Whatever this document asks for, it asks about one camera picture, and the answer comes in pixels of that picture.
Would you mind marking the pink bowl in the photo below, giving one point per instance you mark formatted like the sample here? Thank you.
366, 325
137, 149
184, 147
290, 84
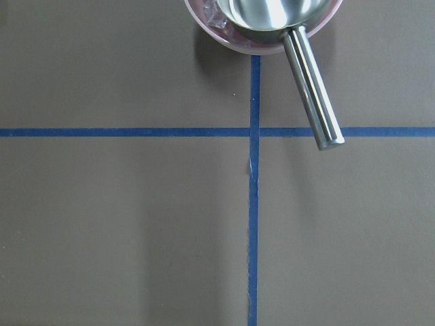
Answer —
195, 9

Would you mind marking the steel scoop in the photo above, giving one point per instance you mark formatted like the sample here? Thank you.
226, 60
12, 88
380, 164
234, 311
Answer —
288, 23

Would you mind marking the clear plastic wrap in bowl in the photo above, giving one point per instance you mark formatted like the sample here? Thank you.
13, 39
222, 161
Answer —
217, 21

